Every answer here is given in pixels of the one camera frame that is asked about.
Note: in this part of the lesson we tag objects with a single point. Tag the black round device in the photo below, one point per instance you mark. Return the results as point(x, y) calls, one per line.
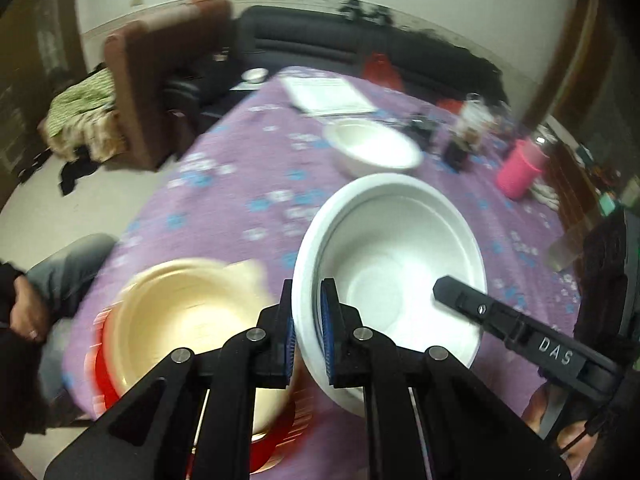
point(422, 130)

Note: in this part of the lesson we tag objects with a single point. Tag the large white bowl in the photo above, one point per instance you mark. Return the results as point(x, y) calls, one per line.
point(380, 147)

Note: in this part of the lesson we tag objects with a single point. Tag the small shallow white bowl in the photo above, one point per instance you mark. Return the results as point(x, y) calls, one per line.
point(254, 76)

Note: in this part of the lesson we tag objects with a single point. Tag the green patterned blanket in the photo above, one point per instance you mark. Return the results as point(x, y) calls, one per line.
point(82, 97)

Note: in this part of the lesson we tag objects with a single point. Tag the brown armchair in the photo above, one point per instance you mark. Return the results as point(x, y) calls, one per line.
point(150, 85)

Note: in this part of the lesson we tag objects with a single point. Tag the beige plastic bowl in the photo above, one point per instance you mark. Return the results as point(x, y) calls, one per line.
point(185, 305)

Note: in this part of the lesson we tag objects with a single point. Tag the red plastic bag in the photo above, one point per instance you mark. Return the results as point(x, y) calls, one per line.
point(381, 72)

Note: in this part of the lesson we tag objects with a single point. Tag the brown spotted blanket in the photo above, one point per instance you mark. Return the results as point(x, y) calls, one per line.
point(90, 140)

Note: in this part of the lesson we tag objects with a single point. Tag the medium white bowl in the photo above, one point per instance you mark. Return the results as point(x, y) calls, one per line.
point(390, 270)

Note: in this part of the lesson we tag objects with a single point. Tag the dark clothes pile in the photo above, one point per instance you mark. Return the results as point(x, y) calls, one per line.
point(465, 60)

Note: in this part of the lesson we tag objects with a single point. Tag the person's right hand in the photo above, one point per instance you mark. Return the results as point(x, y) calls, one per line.
point(537, 410)

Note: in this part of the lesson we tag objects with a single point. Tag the white paper sheets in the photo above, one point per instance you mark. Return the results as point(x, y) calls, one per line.
point(325, 92)

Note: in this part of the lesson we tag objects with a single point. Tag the wooden glass-panel doors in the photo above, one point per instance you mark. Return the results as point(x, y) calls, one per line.
point(40, 60)

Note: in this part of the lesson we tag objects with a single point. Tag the pink cup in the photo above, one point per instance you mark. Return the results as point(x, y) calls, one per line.
point(522, 167)

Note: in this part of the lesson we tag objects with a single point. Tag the black leather sofa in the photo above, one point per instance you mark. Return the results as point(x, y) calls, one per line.
point(310, 35)

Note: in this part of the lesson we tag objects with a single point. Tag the black clothing heap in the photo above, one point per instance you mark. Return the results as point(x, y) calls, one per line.
point(75, 175)

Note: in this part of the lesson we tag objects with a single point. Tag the white cup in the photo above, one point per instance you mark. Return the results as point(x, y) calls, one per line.
point(472, 115)

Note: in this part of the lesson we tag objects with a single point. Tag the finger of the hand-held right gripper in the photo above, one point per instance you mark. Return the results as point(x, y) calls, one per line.
point(520, 332)

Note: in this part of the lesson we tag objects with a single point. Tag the white gloves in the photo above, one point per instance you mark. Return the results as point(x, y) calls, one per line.
point(547, 196)

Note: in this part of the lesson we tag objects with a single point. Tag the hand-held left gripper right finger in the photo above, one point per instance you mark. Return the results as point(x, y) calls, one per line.
point(327, 340)

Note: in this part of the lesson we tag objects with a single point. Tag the dark brown jar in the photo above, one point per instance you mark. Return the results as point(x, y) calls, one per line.
point(456, 152)

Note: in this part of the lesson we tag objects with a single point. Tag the wooden door frame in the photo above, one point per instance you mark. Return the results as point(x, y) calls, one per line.
point(590, 35)

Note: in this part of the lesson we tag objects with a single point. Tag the purple floral tablecloth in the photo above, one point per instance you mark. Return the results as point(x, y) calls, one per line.
point(225, 200)

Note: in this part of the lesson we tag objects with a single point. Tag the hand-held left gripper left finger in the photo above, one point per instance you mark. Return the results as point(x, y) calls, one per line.
point(289, 355)

